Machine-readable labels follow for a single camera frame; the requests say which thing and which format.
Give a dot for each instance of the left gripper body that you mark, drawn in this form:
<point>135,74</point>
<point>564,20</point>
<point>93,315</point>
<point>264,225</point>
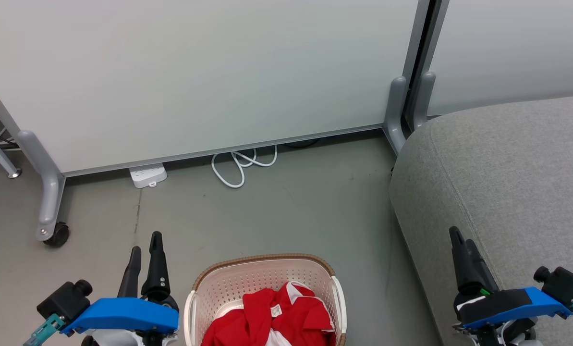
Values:
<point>176,317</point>

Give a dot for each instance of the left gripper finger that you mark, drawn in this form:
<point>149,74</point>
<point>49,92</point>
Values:
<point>131,274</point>
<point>157,266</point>

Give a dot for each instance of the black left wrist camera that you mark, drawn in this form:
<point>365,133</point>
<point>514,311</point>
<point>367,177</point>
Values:
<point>63,300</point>

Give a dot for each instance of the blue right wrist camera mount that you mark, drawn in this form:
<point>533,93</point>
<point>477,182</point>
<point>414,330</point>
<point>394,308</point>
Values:
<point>545,300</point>

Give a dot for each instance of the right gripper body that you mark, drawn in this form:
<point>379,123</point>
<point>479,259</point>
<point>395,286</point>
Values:
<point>497,302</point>

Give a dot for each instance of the white power strip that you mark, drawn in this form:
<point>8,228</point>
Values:
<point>147,175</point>

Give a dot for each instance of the grey fabric sofa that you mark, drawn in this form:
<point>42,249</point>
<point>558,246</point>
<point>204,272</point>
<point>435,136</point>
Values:
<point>507,182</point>

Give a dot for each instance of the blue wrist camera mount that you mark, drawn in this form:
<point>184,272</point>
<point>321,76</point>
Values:
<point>123,313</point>
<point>545,300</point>

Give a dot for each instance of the black caster wheel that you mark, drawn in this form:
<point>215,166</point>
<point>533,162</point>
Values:
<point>58,235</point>

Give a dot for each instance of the white perforated laundry basket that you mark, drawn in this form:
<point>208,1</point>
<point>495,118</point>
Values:
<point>248,281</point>

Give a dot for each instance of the red white striped garment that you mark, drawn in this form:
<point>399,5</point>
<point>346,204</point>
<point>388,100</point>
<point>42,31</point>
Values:
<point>296,317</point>

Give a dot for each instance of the teal left camera connector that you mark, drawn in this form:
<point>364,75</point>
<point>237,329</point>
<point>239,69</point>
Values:
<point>46,329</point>

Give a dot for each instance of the grey partition leg with caster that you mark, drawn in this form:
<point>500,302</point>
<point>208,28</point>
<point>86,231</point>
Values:
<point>48,192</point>

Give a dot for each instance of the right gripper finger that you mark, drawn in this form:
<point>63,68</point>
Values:
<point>483,271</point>
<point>460,262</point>

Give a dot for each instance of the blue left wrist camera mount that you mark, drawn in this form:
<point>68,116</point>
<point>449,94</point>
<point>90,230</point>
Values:
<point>123,313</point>

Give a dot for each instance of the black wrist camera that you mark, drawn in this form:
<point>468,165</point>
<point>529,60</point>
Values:
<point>63,300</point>
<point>562,283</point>

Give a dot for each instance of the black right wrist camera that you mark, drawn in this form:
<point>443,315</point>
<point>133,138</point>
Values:
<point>562,283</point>

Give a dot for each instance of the white partition panel grey frame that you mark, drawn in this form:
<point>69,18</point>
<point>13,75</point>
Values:
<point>195,72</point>
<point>507,48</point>

